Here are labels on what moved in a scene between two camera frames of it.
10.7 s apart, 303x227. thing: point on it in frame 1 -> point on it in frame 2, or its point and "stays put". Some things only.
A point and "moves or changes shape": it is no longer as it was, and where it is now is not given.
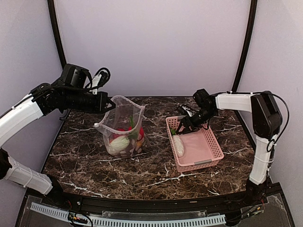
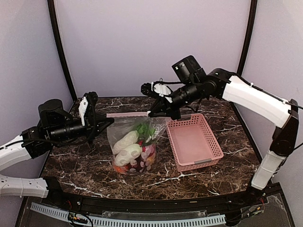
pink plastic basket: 197,150 stays put
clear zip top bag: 122,127 moves or changes shape
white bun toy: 179,145 -> 125,155
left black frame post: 53,17 stays put
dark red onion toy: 129,152 -> 143,163
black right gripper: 194,126 -> 158,106
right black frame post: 247,47 stays put
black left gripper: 100,108 -> 93,127
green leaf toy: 131,121 -> 144,131
